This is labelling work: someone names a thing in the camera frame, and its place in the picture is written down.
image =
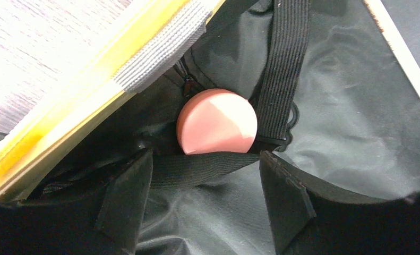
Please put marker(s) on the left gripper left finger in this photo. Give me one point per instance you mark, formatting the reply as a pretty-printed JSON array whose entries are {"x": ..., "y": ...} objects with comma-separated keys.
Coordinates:
[{"x": 101, "y": 214}]

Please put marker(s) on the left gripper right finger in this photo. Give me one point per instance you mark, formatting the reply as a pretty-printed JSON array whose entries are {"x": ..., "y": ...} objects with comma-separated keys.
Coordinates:
[{"x": 311, "y": 216}]

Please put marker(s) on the yellow hard-shell suitcase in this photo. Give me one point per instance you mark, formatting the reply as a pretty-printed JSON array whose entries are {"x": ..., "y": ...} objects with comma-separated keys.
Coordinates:
[{"x": 335, "y": 86}]

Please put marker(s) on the clear bottle pink cap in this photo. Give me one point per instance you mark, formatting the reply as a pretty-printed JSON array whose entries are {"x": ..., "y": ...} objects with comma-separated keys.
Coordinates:
[{"x": 216, "y": 120}]

